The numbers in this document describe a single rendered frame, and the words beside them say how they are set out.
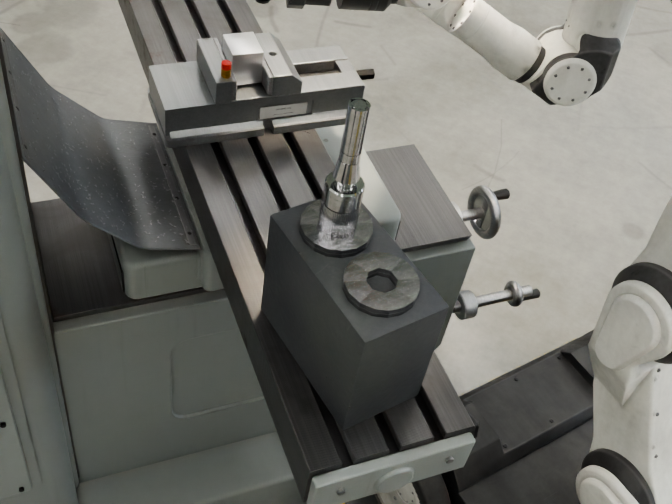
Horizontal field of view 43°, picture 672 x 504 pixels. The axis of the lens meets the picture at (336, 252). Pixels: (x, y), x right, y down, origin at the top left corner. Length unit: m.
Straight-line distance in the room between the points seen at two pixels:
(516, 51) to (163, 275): 0.66
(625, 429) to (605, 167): 1.87
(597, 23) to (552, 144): 1.86
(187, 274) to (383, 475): 0.52
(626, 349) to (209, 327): 0.72
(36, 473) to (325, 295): 0.85
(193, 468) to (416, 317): 1.00
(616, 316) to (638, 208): 1.84
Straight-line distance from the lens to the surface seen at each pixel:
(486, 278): 2.60
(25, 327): 1.37
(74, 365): 1.55
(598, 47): 1.33
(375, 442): 1.10
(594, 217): 2.94
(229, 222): 1.31
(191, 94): 1.43
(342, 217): 1.00
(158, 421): 1.76
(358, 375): 1.00
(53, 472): 1.71
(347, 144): 0.94
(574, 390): 1.66
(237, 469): 1.89
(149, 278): 1.42
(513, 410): 1.60
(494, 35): 1.33
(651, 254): 1.21
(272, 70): 1.42
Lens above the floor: 1.86
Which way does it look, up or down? 47 degrees down
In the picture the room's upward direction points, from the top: 11 degrees clockwise
